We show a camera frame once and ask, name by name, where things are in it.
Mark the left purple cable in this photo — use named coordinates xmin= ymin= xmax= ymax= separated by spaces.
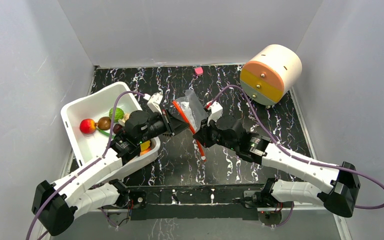
xmin=25 ymin=91 xmax=147 ymax=240

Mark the white plastic bin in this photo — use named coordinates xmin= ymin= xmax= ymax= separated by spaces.
xmin=60 ymin=82 xmax=161 ymax=182

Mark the dark red toy date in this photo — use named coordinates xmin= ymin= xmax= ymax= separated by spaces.
xmin=112 ymin=123 xmax=123 ymax=135

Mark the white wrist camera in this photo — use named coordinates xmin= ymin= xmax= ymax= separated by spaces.
xmin=147 ymin=92 xmax=163 ymax=114
xmin=205 ymin=101 xmax=223 ymax=126

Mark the brown toy kiwi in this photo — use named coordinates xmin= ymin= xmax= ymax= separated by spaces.
xmin=97 ymin=116 xmax=112 ymax=131

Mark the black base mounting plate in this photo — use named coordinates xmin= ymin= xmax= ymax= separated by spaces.
xmin=128 ymin=183 xmax=282 ymax=221

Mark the round cream drawer cabinet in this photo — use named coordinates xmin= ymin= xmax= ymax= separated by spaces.
xmin=239 ymin=44 xmax=303 ymax=106

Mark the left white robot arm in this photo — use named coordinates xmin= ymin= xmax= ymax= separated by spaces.
xmin=32 ymin=109 xmax=190 ymax=236

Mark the small pink eraser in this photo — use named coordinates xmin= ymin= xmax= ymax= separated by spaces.
xmin=193 ymin=66 xmax=204 ymax=76

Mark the yellow toy starfruit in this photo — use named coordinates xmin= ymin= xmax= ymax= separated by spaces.
xmin=140 ymin=140 xmax=152 ymax=152

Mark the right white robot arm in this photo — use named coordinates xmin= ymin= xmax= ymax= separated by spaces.
xmin=193 ymin=116 xmax=360 ymax=218

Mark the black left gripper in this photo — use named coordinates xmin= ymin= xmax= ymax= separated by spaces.
xmin=137 ymin=109 xmax=191 ymax=146

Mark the red yellow toy pomegranate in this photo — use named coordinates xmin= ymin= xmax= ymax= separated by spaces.
xmin=79 ymin=118 xmax=97 ymax=135

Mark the orange toy peach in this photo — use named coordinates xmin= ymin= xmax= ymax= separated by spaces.
xmin=139 ymin=147 xmax=152 ymax=156

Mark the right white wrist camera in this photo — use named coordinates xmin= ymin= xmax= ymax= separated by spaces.
xmin=205 ymin=101 xmax=223 ymax=126

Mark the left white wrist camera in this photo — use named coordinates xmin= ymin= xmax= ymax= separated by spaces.
xmin=147 ymin=92 xmax=163 ymax=114

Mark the green toy bean pod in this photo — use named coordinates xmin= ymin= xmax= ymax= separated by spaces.
xmin=98 ymin=129 xmax=114 ymax=138

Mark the white toy garlic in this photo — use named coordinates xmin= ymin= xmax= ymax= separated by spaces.
xmin=122 ymin=113 xmax=130 ymax=122

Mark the green toy custard apple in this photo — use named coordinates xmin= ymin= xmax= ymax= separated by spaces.
xmin=108 ymin=107 xmax=125 ymax=122

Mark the clear zip bag orange zipper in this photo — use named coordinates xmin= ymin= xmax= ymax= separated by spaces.
xmin=172 ymin=89 xmax=209 ymax=162

